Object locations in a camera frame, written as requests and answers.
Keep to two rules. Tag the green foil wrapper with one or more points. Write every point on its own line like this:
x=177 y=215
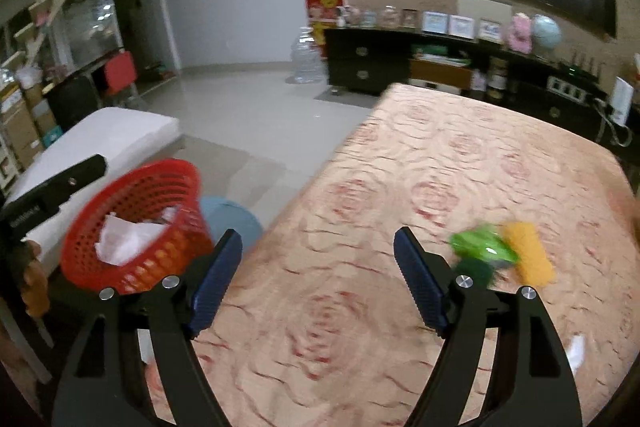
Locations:
x=481 y=253

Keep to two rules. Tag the left hand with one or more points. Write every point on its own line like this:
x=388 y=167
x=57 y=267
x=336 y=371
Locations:
x=34 y=289

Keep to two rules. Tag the white framed certificate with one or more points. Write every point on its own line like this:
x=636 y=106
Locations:
x=435 y=23
x=461 y=27
x=490 y=31

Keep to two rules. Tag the pink plush toy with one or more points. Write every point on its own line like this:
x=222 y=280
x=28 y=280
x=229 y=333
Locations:
x=519 y=34

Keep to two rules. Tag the black wifi router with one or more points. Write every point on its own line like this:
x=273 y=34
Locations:
x=582 y=66

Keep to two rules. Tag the white framed certificate left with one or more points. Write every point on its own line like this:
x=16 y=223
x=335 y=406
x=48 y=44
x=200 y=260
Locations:
x=435 y=23

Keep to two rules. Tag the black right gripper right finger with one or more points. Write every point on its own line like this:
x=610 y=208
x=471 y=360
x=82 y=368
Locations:
x=530 y=382

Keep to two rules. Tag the white framed certificate right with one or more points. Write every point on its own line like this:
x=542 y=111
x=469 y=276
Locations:
x=490 y=31

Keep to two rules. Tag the light blue globe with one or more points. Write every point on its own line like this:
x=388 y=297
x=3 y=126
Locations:
x=546 y=33

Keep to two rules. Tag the blue plastic stool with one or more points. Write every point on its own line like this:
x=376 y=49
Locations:
x=222 y=214

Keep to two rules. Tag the black tv cabinet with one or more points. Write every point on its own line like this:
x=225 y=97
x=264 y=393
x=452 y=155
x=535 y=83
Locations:
x=369 y=60

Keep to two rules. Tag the clear large water bottle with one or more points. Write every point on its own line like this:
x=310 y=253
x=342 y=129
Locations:
x=306 y=58

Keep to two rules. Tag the red festive wall poster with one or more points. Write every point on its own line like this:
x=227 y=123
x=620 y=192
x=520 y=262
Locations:
x=322 y=15

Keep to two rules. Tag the large white tissue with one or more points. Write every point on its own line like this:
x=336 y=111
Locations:
x=121 y=241

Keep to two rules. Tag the red chair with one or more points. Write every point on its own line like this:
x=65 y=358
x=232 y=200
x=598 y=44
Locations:
x=120 y=73

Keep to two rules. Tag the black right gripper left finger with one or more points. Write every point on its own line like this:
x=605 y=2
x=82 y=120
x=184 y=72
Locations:
x=103 y=382

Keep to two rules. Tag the yellow foam fruit net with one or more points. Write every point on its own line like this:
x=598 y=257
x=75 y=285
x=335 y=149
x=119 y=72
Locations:
x=533 y=266

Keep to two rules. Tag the small white tissue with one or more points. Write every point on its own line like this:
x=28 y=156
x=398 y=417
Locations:
x=576 y=353

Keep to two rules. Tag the white air purifier device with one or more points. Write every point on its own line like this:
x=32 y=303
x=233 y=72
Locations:
x=620 y=101

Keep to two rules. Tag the red plastic mesh basket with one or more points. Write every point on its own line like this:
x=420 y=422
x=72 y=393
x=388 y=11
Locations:
x=140 y=195

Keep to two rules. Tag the white framed certificate middle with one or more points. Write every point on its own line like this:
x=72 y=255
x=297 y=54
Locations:
x=461 y=27

